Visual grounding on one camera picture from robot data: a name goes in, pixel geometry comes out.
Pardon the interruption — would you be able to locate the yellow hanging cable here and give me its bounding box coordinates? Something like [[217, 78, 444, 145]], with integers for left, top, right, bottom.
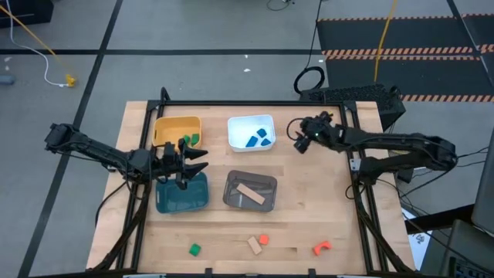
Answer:
[[373, 0, 399, 83]]

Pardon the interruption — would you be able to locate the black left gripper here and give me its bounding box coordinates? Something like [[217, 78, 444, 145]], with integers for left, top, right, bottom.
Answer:
[[161, 137, 210, 191]]

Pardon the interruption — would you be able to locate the white floor cable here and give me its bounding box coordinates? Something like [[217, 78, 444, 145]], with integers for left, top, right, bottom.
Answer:
[[5, 0, 69, 88]]

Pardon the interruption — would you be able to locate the thin black floor cable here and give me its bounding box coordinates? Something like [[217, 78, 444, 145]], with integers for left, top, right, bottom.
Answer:
[[266, 0, 294, 12]]

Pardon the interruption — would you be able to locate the yellow plastic bin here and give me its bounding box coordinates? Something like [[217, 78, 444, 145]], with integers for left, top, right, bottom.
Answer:
[[151, 115, 203, 150]]

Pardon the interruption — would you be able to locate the black hanging cable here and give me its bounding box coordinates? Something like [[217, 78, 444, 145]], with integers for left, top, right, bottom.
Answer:
[[293, 0, 327, 96]]

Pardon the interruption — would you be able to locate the natural wood rectangular block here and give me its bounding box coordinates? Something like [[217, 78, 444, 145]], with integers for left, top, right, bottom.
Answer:
[[247, 236, 263, 256]]

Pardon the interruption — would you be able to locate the black box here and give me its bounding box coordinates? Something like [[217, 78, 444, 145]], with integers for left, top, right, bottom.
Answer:
[[0, 0, 54, 29]]

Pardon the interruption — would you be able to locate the dark grey cabinet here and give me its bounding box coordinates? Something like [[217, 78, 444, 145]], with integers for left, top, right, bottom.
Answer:
[[420, 219, 494, 278]]

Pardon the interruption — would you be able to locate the teal plastic bin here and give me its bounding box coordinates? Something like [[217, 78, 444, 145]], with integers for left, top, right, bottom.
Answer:
[[155, 171, 210, 215]]

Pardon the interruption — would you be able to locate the transparent grey plastic bin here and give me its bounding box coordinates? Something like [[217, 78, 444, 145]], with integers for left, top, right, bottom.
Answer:
[[222, 169, 278, 213]]

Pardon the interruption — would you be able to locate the white plastic bin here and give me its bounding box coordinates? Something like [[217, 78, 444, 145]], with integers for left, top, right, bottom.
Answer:
[[227, 114, 277, 153]]

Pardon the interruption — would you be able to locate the black aluminium table frame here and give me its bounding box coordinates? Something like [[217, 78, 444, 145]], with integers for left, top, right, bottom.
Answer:
[[92, 86, 416, 278]]

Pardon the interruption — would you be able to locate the grey monitor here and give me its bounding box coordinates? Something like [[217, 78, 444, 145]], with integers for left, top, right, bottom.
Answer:
[[471, 127, 494, 236]]

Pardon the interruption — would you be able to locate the red arch block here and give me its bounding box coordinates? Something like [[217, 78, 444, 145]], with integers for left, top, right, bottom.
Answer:
[[313, 240, 333, 257]]

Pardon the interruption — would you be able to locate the black hazard-striped floor mat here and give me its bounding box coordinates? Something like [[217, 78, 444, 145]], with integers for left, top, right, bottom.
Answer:
[[316, 14, 494, 102]]

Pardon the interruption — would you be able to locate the white printed paper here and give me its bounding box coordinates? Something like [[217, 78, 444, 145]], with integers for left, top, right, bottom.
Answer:
[[401, 208, 433, 271]]

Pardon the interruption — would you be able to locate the long natural wood plank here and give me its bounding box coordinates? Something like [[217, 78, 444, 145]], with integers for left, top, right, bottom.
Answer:
[[235, 182, 266, 206]]

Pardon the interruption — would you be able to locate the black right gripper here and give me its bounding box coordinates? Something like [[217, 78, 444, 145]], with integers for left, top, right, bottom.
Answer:
[[293, 111, 337, 154]]

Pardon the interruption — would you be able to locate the yellow cable with connector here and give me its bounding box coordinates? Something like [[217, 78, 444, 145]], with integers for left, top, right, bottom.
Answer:
[[0, 4, 77, 88]]

